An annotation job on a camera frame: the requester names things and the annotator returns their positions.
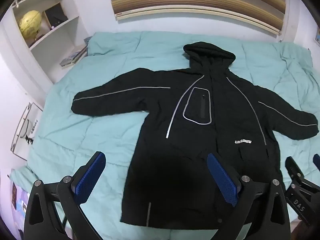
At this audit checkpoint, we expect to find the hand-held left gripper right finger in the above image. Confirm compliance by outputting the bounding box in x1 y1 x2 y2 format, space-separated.
207 152 291 240

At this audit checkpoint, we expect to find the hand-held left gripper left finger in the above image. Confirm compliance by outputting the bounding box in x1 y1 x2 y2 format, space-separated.
24 151 107 240

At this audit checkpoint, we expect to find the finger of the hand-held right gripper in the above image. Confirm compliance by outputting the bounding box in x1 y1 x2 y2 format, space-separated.
285 156 320 233
312 153 320 173

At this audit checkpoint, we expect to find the black hooded jacket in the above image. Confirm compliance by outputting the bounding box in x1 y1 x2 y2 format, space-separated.
71 42 318 230

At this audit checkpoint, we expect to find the teal quilted blanket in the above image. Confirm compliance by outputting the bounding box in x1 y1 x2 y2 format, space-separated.
9 31 320 240

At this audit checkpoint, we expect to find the colourful printed sheet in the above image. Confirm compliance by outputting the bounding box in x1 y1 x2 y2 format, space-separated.
9 182 28 230

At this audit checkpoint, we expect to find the stack of books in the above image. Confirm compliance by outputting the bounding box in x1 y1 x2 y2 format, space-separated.
59 44 88 68

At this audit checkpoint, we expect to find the yellow globe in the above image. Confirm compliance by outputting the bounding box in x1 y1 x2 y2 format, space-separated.
19 10 42 39

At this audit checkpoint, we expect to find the black box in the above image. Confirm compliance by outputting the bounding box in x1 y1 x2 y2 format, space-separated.
44 3 68 28

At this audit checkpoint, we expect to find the white bookshelf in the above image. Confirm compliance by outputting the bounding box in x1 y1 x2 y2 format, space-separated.
11 0 88 55

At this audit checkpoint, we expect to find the striped window blind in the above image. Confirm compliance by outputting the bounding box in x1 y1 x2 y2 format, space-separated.
105 0 287 37

